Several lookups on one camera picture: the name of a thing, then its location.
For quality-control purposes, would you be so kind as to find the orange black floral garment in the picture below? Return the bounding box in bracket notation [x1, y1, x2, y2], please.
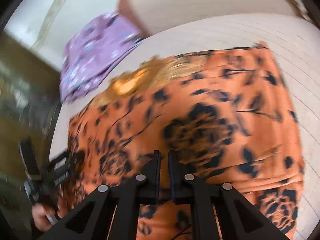
[59, 43, 304, 239]

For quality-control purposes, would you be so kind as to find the pink bolster cushion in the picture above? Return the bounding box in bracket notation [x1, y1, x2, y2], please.
[117, 0, 302, 37]

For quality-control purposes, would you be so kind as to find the person's left hand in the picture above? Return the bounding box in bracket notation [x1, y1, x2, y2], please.
[31, 190, 68, 232]

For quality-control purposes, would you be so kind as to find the purple floral cloth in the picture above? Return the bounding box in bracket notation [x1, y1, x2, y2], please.
[59, 12, 143, 102]

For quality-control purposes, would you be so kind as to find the brown wooden wardrobe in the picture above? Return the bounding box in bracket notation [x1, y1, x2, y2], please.
[1, 32, 61, 239]

